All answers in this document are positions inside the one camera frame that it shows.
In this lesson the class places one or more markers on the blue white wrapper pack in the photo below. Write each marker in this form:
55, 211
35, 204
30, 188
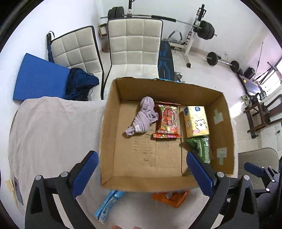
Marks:
103, 210

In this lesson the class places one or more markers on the red floral snack pack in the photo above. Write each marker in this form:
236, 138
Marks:
167, 126

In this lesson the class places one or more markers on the dark blue garment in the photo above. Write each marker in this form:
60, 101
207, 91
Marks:
79, 84

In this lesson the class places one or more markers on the white quilted chair left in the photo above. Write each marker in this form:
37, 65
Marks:
79, 49

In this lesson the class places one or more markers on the white quilted chair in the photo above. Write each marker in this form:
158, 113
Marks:
79, 49
134, 45

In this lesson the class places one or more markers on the dark wooden chair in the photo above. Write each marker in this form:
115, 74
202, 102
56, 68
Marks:
266, 112

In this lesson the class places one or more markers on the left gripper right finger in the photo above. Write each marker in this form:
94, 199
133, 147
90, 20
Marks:
213, 184

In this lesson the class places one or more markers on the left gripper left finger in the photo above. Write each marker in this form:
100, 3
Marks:
70, 185

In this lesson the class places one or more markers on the blue foam mat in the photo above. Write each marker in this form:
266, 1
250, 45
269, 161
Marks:
38, 77

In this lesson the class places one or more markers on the yellow Vinda tissue pack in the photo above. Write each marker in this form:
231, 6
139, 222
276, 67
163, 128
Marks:
195, 121

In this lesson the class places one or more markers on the white table cloth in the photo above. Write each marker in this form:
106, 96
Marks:
50, 135

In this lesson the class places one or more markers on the white weight bench rack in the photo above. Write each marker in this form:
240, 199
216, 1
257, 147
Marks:
185, 46

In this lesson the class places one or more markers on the lilac cloth towel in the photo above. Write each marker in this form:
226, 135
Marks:
144, 118

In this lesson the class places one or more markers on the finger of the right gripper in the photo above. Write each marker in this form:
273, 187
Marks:
254, 170

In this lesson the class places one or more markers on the black blue bench pad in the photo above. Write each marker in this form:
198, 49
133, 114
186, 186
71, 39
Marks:
165, 62

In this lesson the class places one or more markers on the grey upholstered chair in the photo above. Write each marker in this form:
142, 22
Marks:
262, 157

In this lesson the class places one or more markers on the green snack bag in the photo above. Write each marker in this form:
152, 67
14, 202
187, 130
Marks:
201, 146

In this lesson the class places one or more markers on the orange snack bag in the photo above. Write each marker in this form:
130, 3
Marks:
173, 199

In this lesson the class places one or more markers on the floor barbell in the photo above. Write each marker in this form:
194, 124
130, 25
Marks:
213, 59

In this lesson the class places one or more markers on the cardboard box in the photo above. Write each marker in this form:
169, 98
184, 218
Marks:
141, 163

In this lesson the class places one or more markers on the white quilted chair centre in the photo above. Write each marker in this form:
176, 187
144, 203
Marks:
134, 45

